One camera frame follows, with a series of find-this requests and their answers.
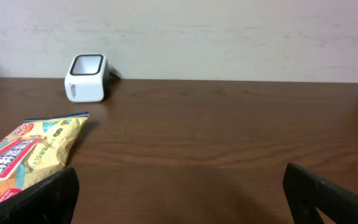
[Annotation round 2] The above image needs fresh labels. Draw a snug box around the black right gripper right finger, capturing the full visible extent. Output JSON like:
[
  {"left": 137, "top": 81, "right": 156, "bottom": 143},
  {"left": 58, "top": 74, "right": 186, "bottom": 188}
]
[{"left": 283, "top": 163, "right": 358, "bottom": 223}]

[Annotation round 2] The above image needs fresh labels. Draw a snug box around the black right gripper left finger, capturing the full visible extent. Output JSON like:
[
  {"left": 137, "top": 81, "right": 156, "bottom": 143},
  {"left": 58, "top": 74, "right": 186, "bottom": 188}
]
[{"left": 0, "top": 166, "right": 80, "bottom": 224}]

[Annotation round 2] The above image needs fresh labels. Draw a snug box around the yellow snack bag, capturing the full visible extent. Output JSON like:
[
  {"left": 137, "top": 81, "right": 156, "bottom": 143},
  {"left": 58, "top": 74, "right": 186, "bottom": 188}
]
[{"left": 0, "top": 112, "right": 90, "bottom": 203}]

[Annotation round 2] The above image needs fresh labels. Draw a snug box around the white barcode scanner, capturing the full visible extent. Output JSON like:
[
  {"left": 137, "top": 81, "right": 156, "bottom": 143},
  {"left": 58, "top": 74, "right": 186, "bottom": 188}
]
[{"left": 64, "top": 54, "right": 109, "bottom": 103}]

